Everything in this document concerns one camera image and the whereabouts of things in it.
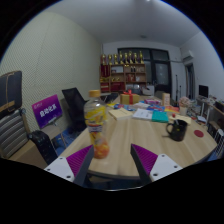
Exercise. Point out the red-ball stick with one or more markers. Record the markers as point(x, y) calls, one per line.
point(173, 115)

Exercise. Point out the tan book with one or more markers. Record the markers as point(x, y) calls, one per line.
point(120, 114)

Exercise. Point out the white wall air conditioner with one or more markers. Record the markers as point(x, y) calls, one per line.
point(187, 56)

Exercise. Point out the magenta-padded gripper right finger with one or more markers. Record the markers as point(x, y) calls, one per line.
point(146, 160)

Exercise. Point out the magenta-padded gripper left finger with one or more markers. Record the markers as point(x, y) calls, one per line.
point(78, 161)

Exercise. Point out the white book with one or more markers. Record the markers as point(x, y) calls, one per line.
point(142, 114)

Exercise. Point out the flat round red coaster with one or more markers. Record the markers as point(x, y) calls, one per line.
point(198, 133)

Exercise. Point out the gift box with red ribbon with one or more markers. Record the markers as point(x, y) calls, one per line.
point(129, 99)

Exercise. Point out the wooden shelf unit with trophies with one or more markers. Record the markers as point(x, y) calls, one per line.
point(123, 78)

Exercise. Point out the teal book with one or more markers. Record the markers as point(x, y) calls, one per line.
point(160, 116)

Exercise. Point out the yellow-label drink bottle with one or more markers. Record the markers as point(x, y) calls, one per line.
point(96, 121)

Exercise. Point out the black computer monitor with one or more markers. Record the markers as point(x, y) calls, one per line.
point(203, 91)

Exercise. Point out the black mug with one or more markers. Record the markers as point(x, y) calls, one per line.
point(178, 131)

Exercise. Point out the long wooden desk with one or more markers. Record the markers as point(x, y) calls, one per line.
point(213, 108)

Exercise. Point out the white cup with flowers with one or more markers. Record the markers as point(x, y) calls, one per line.
point(183, 106)

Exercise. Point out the purple sign board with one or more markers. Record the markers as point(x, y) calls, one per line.
point(46, 111)

